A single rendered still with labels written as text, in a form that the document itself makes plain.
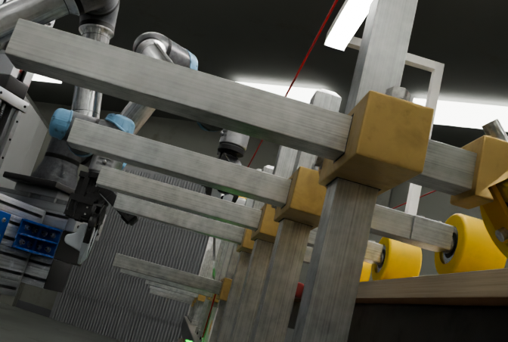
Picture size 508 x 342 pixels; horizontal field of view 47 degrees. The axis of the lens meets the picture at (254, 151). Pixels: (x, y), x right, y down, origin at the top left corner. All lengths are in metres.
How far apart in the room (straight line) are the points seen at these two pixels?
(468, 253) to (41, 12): 1.20
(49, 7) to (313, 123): 1.21
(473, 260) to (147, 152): 0.39
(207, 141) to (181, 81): 9.17
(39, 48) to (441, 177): 0.32
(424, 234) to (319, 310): 0.29
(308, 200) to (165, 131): 9.42
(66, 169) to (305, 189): 1.43
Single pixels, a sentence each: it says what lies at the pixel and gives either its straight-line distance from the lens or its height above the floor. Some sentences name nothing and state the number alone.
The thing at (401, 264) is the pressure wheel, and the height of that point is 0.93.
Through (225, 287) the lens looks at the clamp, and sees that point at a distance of 1.39.
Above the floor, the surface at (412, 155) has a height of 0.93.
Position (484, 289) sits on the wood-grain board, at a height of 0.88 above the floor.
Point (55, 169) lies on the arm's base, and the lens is 2.00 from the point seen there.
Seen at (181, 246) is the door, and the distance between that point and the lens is 9.21.
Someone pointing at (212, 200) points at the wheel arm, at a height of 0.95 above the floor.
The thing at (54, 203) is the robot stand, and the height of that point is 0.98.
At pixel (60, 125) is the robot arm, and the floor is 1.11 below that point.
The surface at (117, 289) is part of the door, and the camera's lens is 9.64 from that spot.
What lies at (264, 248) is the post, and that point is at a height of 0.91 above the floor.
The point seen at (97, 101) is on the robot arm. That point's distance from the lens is 1.63.
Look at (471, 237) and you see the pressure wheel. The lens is 0.73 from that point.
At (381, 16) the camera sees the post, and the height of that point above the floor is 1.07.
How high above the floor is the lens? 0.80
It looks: 15 degrees up
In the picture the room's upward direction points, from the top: 15 degrees clockwise
